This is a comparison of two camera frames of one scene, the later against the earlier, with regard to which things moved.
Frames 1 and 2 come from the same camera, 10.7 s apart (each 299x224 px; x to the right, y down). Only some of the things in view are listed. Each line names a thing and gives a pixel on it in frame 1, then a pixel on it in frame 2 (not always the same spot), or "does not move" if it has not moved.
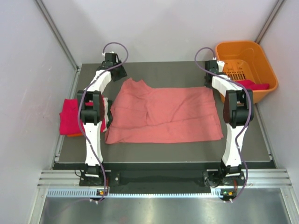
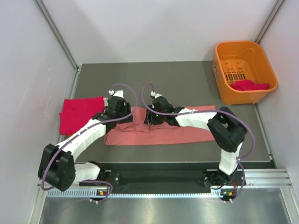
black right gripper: [207, 85] → [150, 120]
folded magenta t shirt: [68, 120] does not move
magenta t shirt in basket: [250, 85] does not move
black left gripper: [122, 73] → [127, 108]
